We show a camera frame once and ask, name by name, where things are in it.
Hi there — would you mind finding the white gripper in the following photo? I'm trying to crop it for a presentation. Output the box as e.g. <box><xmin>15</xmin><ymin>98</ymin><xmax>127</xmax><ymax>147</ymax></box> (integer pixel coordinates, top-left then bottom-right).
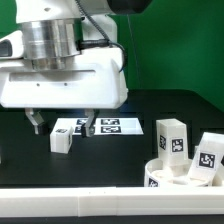
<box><xmin>0</xmin><ymin>31</ymin><xmax>128</xmax><ymax>138</ymax></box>

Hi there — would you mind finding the white marker sheet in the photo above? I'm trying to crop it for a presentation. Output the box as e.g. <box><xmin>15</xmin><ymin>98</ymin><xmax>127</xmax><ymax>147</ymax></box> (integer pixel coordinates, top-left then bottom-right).
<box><xmin>55</xmin><ymin>118</ymin><xmax>143</xmax><ymax>135</ymax></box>

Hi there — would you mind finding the white round stool seat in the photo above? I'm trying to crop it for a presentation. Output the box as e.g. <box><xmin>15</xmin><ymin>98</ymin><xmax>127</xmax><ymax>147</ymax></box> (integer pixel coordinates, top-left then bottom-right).
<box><xmin>144</xmin><ymin>158</ymin><xmax>222</xmax><ymax>188</ymax></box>

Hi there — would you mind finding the grey braided cable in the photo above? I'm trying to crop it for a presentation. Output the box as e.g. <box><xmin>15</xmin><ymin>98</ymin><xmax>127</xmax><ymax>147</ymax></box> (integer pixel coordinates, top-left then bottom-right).
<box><xmin>74</xmin><ymin>0</ymin><xmax>128</xmax><ymax>73</ymax></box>

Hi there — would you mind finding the white front wall rail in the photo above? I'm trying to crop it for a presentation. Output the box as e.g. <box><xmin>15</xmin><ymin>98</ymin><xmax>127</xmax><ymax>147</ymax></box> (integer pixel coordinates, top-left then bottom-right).
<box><xmin>0</xmin><ymin>187</ymin><xmax>224</xmax><ymax>218</ymax></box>

